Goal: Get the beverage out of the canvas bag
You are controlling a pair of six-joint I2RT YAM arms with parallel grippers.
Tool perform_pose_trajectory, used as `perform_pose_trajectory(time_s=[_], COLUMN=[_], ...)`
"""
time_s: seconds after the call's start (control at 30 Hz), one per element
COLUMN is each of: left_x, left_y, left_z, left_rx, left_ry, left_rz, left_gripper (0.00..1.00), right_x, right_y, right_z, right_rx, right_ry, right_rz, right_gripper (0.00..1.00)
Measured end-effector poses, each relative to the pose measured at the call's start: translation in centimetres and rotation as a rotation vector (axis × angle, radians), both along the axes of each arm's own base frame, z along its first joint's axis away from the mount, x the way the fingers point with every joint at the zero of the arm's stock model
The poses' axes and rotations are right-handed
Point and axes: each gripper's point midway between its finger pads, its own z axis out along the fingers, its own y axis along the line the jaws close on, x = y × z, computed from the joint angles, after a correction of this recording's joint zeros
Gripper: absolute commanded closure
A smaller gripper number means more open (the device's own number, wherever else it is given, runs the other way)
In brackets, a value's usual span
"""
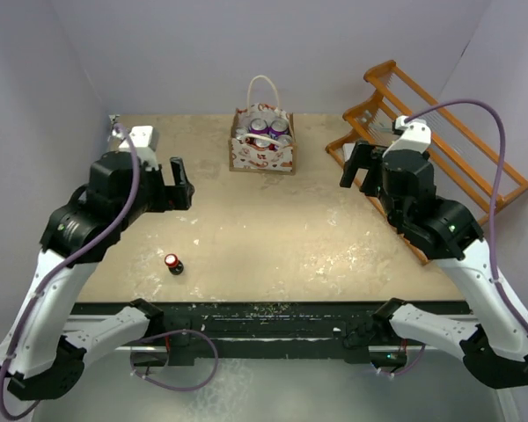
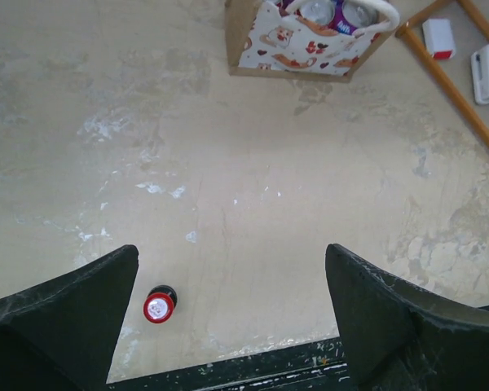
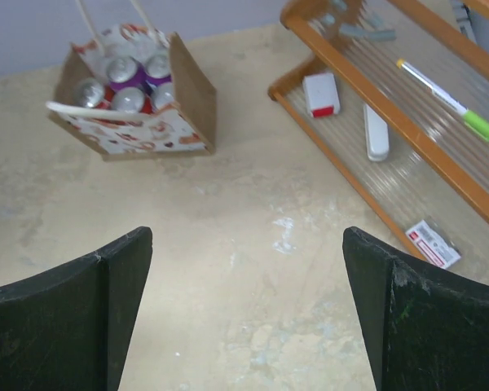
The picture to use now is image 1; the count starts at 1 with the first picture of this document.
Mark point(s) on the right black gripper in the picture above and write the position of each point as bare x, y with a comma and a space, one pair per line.
360, 158

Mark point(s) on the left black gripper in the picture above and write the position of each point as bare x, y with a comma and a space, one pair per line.
175, 197

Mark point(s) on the purple Fanta can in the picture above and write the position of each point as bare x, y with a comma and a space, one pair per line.
258, 126

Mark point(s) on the patterned canvas tote bag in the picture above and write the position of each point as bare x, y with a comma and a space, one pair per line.
244, 155

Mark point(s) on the red cola can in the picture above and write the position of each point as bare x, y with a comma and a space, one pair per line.
241, 132

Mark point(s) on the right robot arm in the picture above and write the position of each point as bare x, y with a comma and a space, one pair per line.
494, 348

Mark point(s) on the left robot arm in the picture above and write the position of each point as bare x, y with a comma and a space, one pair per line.
38, 361

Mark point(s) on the wooden tiered rack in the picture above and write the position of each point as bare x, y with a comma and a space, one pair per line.
460, 156

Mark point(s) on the red soda can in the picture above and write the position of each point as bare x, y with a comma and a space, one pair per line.
262, 142

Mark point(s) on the purple soda can front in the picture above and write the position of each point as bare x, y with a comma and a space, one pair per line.
284, 140

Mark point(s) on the purple soda can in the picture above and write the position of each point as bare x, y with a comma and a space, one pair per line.
284, 140
278, 127

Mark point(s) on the small dark red-capped bottle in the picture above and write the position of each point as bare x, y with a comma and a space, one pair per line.
173, 264

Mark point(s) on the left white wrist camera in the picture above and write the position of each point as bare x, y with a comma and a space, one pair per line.
145, 139

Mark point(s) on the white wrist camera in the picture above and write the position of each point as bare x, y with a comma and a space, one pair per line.
412, 135
145, 139

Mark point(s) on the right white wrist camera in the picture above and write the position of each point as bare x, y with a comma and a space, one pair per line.
412, 135

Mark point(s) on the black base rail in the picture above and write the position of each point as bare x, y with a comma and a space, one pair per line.
264, 330

